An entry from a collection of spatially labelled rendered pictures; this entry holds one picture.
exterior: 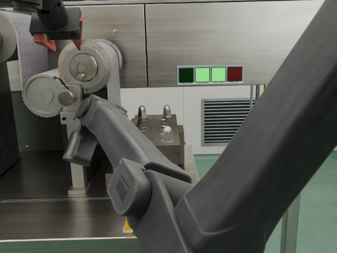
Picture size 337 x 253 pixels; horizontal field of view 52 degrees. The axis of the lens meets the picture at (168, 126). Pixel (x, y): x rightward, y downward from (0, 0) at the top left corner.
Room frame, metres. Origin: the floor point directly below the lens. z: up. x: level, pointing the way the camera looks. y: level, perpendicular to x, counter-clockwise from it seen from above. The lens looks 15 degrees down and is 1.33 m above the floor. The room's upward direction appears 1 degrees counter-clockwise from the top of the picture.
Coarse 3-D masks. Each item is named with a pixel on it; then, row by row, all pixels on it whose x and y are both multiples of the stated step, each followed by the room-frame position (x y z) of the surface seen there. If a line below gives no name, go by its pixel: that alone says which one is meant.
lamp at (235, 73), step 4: (228, 68) 1.30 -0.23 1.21; (232, 68) 1.30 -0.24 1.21; (236, 68) 1.30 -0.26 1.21; (240, 68) 1.30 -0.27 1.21; (228, 72) 1.30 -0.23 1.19; (232, 72) 1.30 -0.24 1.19; (236, 72) 1.30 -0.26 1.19; (240, 72) 1.30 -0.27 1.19; (228, 76) 1.30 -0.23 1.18; (232, 76) 1.30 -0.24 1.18; (236, 76) 1.30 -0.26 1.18; (240, 76) 1.30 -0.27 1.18; (228, 80) 1.30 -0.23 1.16; (232, 80) 1.30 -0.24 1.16; (236, 80) 1.30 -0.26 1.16; (240, 80) 1.30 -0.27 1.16
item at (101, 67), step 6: (84, 48) 0.97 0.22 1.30; (90, 48) 0.97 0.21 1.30; (66, 54) 0.97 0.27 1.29; (72, 54) 0.97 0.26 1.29; (90, 54) 0.97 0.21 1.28; (96, 54) 0.97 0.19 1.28; (66, 60) 0.97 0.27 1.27; (96, 60) 0.97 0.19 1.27; (102, 60) 0.97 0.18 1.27; (66, 66) 0.97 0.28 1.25; (102, 66) 0.97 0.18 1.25; (66, 72) 0.97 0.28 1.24; (102, 72) 0.97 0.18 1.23; (72, 78) 0.97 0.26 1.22; (96, 78) 0.97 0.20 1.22; (84, 84) 0.97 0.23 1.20; (90, 84) 0.97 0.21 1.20; (96, 84) 0.97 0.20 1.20
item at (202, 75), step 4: (196, 68) 1.30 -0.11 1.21; (200, 68) 1.30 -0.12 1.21; (204, 68) 1.30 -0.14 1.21; (208, 68) 1.30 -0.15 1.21; (196, 72) 1.30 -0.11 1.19; (200, 72) 1.30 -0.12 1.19; (204, 72) 1.30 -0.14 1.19; (208, 72) 1.30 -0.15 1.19; (196, 76) 1.30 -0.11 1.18; (200, 76) 1.30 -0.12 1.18; (204, 76) 1.30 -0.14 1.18; (208, 76) 1.30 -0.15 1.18; (196, 80) 1.30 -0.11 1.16; (200, 80) 1.30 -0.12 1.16; (204, 80) 1.30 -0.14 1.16; (208, 80) 1.30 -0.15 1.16
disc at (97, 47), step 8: (88, 40) 0.98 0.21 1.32; (64, 48) 0.98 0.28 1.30; (72, 48) 0.98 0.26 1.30; (96, 48) 0.98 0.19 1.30; (64, 56) 0.98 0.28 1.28; (104, 56) 0.98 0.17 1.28; (64, 80) 0.98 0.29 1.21; (104, 80) 0.98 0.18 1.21; (88, 88) 0.98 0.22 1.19; (96, 88) 0.98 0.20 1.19
